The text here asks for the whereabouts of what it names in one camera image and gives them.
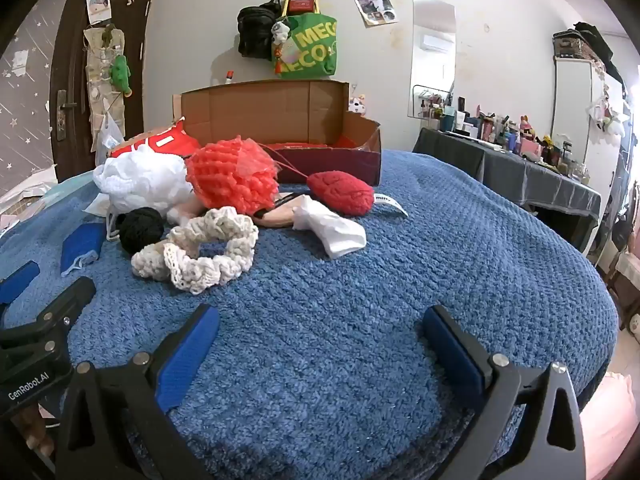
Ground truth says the green plush toy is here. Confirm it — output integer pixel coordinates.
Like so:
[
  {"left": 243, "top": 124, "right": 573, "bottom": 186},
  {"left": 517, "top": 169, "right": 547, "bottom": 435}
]
[{"left": 110, "top": 54, "right": 133, "bottom": 98}]

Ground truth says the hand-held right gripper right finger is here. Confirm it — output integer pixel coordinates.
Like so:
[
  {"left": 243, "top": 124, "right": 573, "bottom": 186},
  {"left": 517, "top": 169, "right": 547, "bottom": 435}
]
[{"left": 422, "top": 304, "right": 587, "bottom": 480}]

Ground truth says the white hanging plush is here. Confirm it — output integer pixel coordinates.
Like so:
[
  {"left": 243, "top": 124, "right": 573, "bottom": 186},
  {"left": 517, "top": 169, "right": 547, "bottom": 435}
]
[{"left": 587, "top": 95, "right": 631, "bottom": 136}]

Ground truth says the cardboard box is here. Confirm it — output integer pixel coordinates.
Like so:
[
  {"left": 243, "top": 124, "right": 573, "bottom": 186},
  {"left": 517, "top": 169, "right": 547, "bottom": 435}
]
[{"left": 171, "top": 79, "right": 382, "bottom": 187}]

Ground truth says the metal door handle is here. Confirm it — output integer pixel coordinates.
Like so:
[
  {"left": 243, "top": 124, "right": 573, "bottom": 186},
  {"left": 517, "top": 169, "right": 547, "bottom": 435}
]
[{"left": 55, "top": 89, "right": 78, "bottom": 142}]

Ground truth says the dark brown door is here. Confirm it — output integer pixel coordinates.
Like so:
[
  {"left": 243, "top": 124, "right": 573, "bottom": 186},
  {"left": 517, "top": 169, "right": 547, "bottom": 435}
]
[{"left": 49, "top": 0, "right": 156, "bottom": 183}]

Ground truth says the wall mirror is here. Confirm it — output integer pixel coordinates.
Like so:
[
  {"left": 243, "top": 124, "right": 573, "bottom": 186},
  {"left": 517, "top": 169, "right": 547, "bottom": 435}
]
[{"left": 406, "top": 0, "right": 457, "bottom": 122}]

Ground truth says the beige hanging organizer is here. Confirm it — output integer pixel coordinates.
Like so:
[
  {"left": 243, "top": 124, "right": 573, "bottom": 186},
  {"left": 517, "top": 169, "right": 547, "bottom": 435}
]
[{"left": 82, "top": 24, "right": 128, "bottom": 153}]

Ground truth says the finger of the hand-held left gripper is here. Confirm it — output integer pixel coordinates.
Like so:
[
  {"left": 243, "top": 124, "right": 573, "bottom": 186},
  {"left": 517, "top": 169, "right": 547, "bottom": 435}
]
[
  {"left": 0, "top": 276, "right": 97, "bottom": 366},
  {"left": 0, "top": 261, "right": 41, "bottom": 306}
]

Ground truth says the white wardrobe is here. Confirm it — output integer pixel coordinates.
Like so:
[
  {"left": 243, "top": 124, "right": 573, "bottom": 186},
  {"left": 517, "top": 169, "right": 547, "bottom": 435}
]
[{"left": 550, "top": 52, "right": 631, "bottom": 266}]

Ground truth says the orange mesh bath pouf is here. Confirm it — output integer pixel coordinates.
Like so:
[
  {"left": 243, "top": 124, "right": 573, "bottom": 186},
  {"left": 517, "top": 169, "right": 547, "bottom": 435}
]
[{"left": 186, "top": 135, "right": 281, "bottom": 213}]

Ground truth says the person's left hand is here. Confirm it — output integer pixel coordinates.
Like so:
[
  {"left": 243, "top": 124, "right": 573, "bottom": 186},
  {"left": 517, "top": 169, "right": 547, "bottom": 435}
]
[{"left": 14, "top": 402, "right": 57, "bottom": 458}]

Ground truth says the light blue bedsheet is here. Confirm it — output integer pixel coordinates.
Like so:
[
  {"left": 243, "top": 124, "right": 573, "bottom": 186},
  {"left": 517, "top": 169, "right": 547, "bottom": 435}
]
[{"left": 42, "top": 180, "right": 98, "bottom": 206}]

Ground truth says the beige cushioned stool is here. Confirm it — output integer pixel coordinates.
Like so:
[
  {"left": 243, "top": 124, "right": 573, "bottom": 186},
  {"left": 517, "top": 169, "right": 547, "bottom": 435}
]
[{"left": 607, "top": 250, "right": 640, "bottom": 311}]

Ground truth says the white mesh bath pouf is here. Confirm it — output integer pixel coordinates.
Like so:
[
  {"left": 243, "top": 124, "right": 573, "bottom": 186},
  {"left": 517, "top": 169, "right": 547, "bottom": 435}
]
[{"left": 93, "top": 144, "right": 196, "bottom": 243}]

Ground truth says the green tote bag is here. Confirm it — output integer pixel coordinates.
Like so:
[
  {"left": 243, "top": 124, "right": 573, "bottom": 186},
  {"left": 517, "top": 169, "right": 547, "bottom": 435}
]
[{"left": 272, "top": 12, "right": 338, "bottom": 80}]

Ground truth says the black bag on wardrobe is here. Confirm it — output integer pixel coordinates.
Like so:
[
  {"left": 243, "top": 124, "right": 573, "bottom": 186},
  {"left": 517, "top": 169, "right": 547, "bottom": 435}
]
[{"left": 572, "top": 21, "right": 628, "bottom": 86}]

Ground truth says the cream crochet headband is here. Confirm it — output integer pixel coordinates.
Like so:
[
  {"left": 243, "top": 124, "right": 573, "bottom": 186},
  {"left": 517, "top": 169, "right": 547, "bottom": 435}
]
[{"left": 131, "top": 206, "right": 260, "bottom": 294}]

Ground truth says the red knitted sponge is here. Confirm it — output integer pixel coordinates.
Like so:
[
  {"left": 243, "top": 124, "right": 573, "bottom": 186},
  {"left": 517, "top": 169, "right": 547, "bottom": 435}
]
[{"left": 306, "top": 171, "right": 410, "bottom": 218}]

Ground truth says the blue knitted blanket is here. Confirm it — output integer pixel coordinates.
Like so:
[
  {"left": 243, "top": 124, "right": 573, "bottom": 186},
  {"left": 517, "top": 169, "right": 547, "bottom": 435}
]
[{"left": 0, "top": 149, "right": 626, "bottom": 480}]

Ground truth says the table with dark grey cloth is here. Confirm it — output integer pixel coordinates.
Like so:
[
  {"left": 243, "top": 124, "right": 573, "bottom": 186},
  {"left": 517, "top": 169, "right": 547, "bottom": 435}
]
[{"left": 412, "top": 127, "right": 602, "bottom": 256}]

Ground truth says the wall photo collage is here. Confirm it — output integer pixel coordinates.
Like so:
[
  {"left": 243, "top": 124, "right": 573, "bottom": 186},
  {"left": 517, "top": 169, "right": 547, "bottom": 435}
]
[{"left": 350, "top": 0, "right": 399, "bottom": 27}]

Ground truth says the blue cloth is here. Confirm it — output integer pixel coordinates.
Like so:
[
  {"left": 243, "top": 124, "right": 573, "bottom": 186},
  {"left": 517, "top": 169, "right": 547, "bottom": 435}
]
[{"left": 61, "top": 221, "right": 108, "bottom": 277}]

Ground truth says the black backpack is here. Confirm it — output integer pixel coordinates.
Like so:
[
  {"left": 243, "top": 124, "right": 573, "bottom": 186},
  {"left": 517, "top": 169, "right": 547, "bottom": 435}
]
[{"left": 236, "top": 0, "right": 282, "bottom": 59}]

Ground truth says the clear plastic bag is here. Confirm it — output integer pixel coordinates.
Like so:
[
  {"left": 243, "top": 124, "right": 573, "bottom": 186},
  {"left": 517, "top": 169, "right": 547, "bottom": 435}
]
[{"left": 97, "top": 112, "right": 126, "bottom": 161}]

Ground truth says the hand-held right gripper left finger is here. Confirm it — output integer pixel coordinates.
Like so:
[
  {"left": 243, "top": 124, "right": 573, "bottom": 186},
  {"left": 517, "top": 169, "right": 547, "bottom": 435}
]
[{"left": 55, "top": 304, "right": 221, "bottom": 480}]

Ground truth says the table with cosmetic bottles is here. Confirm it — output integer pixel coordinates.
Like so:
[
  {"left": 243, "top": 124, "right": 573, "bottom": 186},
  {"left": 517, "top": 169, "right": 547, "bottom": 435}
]
[{"left": 417, "top": 87, "right": 588, "bottom": 178}]

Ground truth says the photo on door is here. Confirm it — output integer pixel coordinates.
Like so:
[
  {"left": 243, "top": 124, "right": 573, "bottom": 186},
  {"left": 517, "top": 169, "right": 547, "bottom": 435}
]
[{"left": 86, "top": 0, "right": 112, "bottom": 25}]

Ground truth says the white cloth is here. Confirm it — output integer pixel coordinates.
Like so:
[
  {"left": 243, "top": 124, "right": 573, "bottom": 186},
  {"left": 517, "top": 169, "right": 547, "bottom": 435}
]
[{"left": 291, "top": 195, "right": 367, "bottom": 261}]

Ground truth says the pink cushion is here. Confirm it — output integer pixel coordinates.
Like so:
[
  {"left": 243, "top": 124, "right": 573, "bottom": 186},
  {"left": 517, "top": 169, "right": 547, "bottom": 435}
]
[{"left": 580, "top": 372, "right": 640, "bottom": 480}]

